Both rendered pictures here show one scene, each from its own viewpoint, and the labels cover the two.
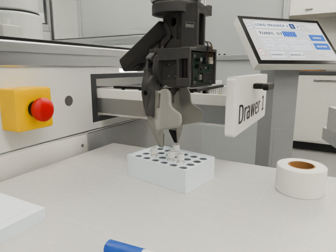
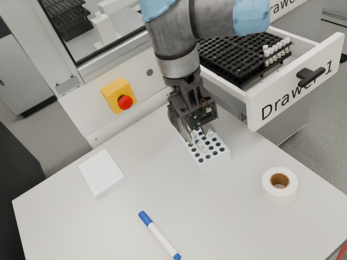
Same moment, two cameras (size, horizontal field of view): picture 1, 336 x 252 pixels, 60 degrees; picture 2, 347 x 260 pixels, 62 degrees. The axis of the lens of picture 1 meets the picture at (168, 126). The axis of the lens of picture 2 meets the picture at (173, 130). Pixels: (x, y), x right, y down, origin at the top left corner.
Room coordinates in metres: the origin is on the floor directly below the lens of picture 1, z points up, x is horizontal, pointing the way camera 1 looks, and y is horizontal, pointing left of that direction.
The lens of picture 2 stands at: (0.09, -0.27, 1.33)
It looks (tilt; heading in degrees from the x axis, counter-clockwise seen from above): 45 degrees down; 41
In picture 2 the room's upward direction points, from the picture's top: 19 degrees counter-clockwise
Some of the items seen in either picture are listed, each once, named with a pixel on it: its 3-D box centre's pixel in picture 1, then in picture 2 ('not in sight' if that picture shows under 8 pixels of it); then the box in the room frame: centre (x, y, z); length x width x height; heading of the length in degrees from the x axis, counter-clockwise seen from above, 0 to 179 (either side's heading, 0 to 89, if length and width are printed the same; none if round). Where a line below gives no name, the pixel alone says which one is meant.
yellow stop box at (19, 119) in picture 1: (28, 108); (119, 96); (0.50, 0.24, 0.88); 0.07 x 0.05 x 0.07; 151
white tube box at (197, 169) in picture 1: (170, 166); (203, 146); (0.47, 0.00, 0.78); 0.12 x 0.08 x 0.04; 51
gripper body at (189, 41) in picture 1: (179, 48); (188, 94); (0.45, -0.02, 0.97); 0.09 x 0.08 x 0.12; 51
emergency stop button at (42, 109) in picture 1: (40, 109); (124, 101); (0.49, 0.21, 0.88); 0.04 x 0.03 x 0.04; 151
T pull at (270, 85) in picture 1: (262, 86); (306, 75); (0.63, -0.20, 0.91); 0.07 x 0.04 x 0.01; 151
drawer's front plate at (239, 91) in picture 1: (249, 100); (296, 81); (0.65, -0.18, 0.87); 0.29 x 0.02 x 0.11; 151
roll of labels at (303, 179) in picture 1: (300, 177); (279, 185); (0.42, -0.20, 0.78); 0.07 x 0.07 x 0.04
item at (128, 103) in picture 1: (167, 99); (234, 54); (0.75, 0.00, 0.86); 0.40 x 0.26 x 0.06; 61
